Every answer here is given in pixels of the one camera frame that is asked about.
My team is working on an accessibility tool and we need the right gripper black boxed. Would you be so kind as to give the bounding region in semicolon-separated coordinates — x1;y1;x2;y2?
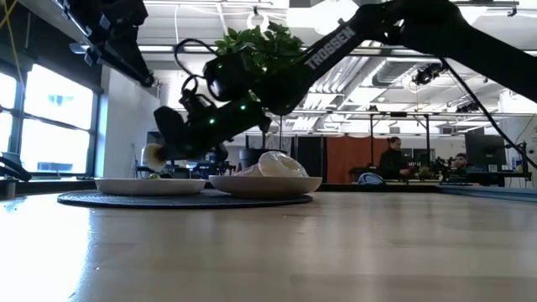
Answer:
153;98;272;164

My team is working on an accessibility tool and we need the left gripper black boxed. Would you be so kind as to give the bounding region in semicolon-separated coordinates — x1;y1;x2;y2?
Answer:
62;0;155;88

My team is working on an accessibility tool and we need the cream donut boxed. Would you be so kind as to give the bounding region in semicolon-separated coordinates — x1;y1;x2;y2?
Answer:
141;143;168;171

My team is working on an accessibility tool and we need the pink iced donut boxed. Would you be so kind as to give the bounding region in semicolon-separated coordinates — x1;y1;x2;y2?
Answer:
233;164;264;178

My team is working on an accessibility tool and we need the dark woven round placemat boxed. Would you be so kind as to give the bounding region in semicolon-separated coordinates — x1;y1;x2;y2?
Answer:
56;189;314;211

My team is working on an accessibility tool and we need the white bowl with white item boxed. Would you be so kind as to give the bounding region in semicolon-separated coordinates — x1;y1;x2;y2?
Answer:
208;175;324;200

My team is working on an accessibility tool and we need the green leafy plant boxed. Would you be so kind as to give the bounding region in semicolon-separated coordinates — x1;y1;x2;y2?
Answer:
213;20;306;91

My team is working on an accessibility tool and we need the orange partition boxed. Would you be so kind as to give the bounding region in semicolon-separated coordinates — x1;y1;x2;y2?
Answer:
326;135;391;185

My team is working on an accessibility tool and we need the blue white rounded object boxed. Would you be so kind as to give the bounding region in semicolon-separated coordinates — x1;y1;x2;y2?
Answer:
357;171;385;186

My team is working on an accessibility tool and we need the standing person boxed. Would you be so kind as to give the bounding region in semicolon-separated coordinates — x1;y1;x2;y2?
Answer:
378;136;414;181

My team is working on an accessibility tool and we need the black ceiling-mounted device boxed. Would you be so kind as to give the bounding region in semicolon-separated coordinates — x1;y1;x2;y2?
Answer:
412;62;446;86

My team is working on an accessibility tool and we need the seated person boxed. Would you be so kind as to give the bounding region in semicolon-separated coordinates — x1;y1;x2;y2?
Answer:
448;153;472;180

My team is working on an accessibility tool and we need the black computer monitor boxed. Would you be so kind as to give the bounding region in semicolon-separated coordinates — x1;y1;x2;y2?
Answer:
464;133;508;167

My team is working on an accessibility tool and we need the blue mat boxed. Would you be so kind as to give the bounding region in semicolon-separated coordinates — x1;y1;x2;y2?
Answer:
437;184;537;203

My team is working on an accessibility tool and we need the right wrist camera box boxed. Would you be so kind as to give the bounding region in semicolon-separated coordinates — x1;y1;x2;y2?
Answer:
179;88;217;117

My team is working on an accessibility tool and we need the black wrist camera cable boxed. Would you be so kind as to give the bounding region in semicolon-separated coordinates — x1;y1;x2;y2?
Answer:
173;38;219;100

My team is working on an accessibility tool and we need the yellow cable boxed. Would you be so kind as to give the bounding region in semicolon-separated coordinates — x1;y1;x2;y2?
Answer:
0;0;26;85

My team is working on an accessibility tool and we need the black window frame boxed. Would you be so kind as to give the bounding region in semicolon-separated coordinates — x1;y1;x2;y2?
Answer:
0;58;104;180

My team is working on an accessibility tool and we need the black angled bracket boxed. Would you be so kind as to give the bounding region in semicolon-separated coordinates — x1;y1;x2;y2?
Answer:
0;151;33;183

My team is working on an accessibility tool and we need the black metal stand frame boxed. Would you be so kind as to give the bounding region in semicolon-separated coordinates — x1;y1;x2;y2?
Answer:
368;112;432;169

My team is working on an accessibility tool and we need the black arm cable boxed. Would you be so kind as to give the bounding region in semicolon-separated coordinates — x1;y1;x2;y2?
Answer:
439;58;537;169

